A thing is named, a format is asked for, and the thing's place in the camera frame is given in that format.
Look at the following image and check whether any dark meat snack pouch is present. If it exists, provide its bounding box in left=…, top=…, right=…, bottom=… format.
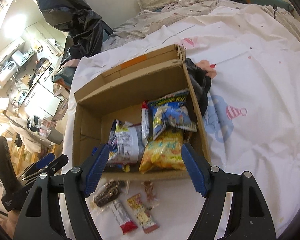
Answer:
left=90, top=180, right=129, bottom=210

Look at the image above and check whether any white red wafer bar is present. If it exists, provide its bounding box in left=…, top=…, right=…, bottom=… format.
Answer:
left=110, top=199, right=138, bottom=234

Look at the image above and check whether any white red milk snack bag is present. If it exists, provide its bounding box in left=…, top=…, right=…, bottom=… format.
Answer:
left=141, top=101, right=149, bottom=146

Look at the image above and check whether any wooden chair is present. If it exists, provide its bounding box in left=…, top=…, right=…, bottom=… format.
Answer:
left=3, top=116, right=58, bottom=175

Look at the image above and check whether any blue yellow cartoon snack bag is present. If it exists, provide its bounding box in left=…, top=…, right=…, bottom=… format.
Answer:
left=115, top=164, right=130, bottom=173

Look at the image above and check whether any grey trash bin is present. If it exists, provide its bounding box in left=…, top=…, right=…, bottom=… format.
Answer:
left=46, top=127, right=64, bottom=145

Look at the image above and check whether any white silver crumpled snack bag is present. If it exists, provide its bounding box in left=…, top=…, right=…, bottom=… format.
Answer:
left=108, top=119, right=145, bottom=165

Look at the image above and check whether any yellow chips bag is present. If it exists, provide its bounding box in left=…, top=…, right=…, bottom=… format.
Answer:
left=139, top=128, right=186, bottom=173

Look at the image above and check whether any small brown snack packet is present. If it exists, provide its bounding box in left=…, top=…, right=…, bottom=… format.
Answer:
left=141, top=180, right=159, bottom=210

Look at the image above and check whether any blue green popcorn snack bag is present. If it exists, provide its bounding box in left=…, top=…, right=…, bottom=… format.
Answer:
left=148, top=89, right=198, bottom=140

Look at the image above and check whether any brown cardboard box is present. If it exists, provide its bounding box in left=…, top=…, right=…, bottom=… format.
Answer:
left=72, top=44, right=211, bottom=166

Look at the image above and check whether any yellow pink candy bar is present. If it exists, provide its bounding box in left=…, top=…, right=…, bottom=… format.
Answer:
left=127, top=193, right=159, bottom=234

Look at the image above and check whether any white patterned bed sheet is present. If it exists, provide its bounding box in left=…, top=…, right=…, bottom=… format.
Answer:
left=63, top=5, right=300, bottom=236

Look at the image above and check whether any dark cloth beside box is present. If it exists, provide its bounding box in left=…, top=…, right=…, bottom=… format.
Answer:
left=185, top=58, right=211, bottom=116

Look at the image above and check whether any black plastic garbage bag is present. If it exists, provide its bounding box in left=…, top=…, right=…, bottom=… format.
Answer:
left=37, top=0, right=113, bottom=65

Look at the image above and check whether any floral crumpled blanket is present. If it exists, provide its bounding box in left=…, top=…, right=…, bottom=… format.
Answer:
left=102, top=0, right=226, bottom=51

